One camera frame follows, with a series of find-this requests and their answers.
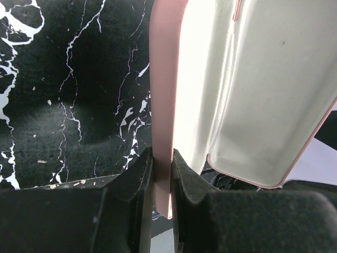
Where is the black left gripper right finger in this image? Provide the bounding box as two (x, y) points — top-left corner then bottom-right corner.
(171, 151), (336, 252)

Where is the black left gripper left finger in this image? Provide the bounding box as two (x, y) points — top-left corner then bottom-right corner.
(1, 148), (153, 252)

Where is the pink glasses case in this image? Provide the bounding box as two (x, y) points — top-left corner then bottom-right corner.
(149, 1), (336, 219)

